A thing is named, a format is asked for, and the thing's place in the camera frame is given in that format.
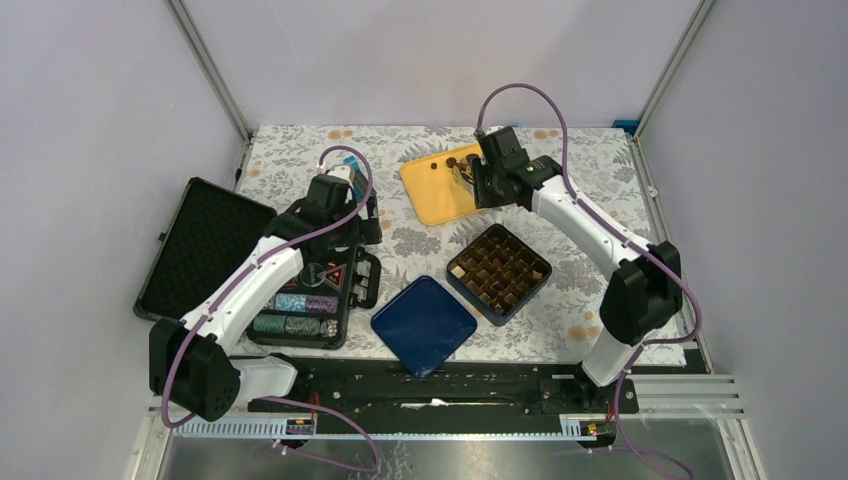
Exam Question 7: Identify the blue tin with brown insert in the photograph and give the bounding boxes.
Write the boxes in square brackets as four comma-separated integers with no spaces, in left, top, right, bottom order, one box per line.
[446,223,552,327]

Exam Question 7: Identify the blue tin lid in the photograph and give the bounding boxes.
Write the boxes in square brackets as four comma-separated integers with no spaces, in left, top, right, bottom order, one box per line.
[370,275,478,379]

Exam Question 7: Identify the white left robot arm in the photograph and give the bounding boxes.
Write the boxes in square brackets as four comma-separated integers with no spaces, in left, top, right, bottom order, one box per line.
[149,166,372,421]

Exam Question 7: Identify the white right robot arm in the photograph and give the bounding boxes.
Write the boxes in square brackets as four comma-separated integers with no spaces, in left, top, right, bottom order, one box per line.
[470,127,683,412]

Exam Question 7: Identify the pile of dark chocolates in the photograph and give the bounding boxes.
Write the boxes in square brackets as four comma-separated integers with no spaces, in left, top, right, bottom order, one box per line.
[445,153,479,177]

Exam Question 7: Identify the yellow plastic tray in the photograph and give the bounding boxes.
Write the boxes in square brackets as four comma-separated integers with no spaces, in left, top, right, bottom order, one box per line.
[399,143,485,226]

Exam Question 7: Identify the floral table cloth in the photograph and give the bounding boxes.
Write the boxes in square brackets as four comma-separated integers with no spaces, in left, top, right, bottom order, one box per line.
[236,125,657,364]

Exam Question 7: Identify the black poker chip case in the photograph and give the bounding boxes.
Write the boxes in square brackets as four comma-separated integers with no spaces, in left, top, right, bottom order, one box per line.
[133,178,381,350]

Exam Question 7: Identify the blue clamp at corner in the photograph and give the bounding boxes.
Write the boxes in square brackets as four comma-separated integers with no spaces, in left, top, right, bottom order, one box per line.
[611,119,640,136]

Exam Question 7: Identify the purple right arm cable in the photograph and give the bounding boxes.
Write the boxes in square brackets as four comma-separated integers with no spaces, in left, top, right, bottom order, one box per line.
[475,82,704,480]

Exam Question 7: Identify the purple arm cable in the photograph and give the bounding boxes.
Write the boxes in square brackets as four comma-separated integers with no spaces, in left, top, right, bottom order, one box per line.
[160,145,382,475]
[475,82,704,480]

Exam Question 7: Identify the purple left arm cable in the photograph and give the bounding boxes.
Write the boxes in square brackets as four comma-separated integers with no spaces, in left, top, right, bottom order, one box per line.
[160,145,382,475]

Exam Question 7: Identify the grey cable duct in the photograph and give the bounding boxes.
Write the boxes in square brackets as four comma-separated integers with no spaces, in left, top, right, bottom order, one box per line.
[174,415,597,442]

